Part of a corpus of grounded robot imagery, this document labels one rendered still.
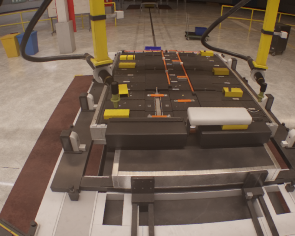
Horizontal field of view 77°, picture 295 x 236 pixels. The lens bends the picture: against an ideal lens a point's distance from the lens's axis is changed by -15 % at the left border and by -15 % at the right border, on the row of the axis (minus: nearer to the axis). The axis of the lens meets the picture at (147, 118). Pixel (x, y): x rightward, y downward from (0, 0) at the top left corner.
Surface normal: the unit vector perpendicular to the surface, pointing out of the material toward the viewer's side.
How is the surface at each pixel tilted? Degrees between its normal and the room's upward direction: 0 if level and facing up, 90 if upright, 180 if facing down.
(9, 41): 94
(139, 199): 0
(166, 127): 0
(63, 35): 90
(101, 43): 90
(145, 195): 0
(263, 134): 90
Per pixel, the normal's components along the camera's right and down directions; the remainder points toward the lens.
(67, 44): 0.00, 0.57
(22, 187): 0.00, -0.82
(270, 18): -0.24, 0.55
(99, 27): 0.47, 0.51
